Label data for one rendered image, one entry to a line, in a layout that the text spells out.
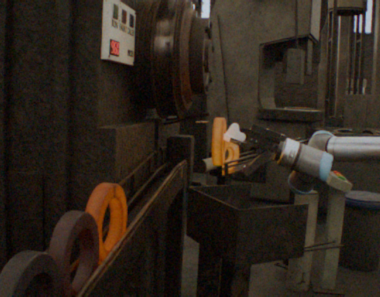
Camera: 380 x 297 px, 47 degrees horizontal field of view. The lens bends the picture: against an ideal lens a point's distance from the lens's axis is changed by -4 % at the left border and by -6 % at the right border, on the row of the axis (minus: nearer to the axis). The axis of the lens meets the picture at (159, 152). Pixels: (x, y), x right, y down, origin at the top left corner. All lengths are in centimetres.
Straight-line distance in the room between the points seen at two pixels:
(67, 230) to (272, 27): 373
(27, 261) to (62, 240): 13
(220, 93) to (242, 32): 62
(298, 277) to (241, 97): 234
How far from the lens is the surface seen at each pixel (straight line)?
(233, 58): 440
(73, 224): 81
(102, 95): 128
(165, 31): 149
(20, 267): 67
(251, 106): 433
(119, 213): 107
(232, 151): 213
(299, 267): 240
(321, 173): 145
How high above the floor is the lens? 96
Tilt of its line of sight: 7 degrees down
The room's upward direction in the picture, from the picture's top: 2 degrees clockwise
